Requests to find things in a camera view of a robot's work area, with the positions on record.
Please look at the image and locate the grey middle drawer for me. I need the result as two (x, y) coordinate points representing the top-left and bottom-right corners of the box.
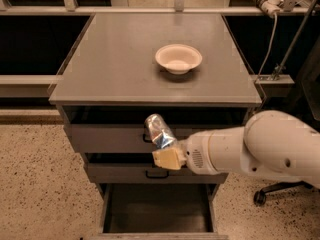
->
(85, 153), (227, 184)

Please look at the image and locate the grey drawer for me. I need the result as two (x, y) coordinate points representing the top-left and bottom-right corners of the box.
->
(65, 106), (246, 153)
(85, 153), (227, 184)
(89, 184), (229, 240)

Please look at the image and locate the grey bottom drawer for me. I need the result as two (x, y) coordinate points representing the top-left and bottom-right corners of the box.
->
(89, 184), (229, 240)

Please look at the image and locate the white power strip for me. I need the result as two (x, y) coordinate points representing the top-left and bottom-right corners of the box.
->
(253, 0), (282, 18)

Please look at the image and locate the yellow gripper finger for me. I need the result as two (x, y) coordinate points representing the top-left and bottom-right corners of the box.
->
(152, 147), (185, 170)

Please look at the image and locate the grey drawer cabinet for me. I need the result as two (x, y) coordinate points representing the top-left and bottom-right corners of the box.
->
(48, 12), (264, 240)

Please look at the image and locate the grey top drawer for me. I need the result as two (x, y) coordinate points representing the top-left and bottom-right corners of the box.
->
(65, 106), (246, 153)

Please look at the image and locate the black office chair base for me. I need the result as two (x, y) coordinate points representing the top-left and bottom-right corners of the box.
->
(253, 181), (312, 207)

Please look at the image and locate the grey power cable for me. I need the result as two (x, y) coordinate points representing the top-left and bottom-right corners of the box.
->
(256, 11), (279, 82)

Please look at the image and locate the white paper bowl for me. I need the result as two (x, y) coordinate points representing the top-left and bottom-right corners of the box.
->
(155, 44), (202, 75)

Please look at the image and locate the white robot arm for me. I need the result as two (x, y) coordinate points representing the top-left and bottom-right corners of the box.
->
(151, 110), (320, 188)

